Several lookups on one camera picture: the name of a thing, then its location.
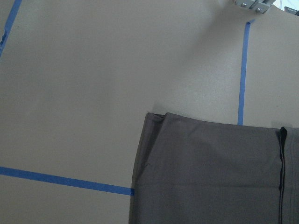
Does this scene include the dark brown t-shirt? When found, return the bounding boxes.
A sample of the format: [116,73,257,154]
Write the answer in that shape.
[129,113,299,224]

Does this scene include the aluminium frame post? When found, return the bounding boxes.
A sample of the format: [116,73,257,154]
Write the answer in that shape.
[232,0,275,14]

